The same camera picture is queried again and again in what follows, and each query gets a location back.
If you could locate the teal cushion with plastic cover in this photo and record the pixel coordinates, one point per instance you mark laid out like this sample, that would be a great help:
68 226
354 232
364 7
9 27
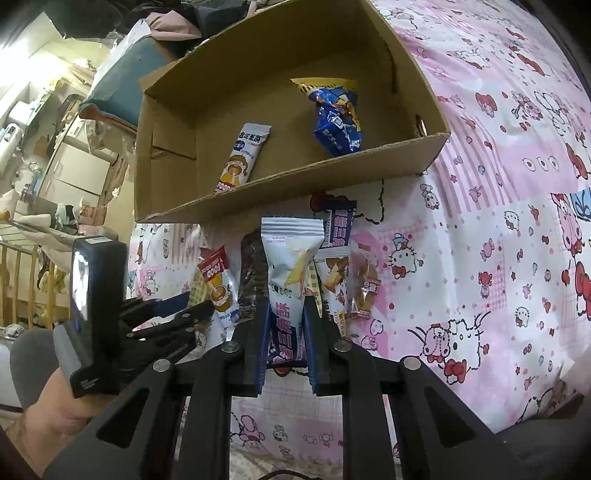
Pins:
124 83

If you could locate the red white cartoon snack packet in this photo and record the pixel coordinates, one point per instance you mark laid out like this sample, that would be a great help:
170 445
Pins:
219 286

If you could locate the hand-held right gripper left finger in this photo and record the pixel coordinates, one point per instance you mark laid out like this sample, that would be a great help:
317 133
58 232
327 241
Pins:
263 344

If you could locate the blue yellow snack bag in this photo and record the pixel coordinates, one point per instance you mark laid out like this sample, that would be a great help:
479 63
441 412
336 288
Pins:
337 124

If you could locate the blue white striped snack packet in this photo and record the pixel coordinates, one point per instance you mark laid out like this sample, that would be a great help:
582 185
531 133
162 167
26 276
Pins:
339 226

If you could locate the pink cartoon printed bedsheet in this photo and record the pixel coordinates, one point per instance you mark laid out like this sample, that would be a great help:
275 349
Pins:
485 230

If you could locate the white appliance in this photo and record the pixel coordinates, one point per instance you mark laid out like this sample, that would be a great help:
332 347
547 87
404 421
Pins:
9 138

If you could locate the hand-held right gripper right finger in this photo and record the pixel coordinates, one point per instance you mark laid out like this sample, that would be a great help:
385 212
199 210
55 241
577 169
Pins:
309 353

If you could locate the dark brown snack packet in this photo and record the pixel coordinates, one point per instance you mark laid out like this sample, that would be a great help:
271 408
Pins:
251 272

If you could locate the white cloth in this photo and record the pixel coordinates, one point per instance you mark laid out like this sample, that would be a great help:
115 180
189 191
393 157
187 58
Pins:
51 235

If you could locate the yellow checkered snack packet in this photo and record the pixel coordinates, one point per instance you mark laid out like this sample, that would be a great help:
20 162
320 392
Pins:
197 290

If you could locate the white cabinet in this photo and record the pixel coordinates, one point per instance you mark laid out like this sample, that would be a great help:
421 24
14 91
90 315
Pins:
78 161

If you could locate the clear packet of brown snack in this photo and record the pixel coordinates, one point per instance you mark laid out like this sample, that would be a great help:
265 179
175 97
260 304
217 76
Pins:
364 286

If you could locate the person's left hand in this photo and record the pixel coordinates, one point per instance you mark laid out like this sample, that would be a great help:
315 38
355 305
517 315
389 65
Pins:
69 415

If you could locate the white cartoon snack stick packet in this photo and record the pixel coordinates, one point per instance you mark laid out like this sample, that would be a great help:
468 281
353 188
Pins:
240 157

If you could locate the pink cloth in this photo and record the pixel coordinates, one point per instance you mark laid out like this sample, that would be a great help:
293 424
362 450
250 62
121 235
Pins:
171 27

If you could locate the cardboard box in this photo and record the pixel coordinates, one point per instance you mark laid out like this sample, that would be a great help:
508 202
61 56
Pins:
277 115

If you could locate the wooden railing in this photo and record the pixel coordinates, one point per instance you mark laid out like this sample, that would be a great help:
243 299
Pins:
32 277

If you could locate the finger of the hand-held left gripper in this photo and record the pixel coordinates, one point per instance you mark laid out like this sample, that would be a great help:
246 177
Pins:
173 302
189 318

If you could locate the black plastic sheet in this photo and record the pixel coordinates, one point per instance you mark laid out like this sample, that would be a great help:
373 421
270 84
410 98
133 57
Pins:
106 14

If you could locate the grey cloth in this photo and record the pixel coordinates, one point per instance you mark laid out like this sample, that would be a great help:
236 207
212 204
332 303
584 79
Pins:
30 364

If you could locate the cracker picture snack packet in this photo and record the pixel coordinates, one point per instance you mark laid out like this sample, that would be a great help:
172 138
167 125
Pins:
334 272

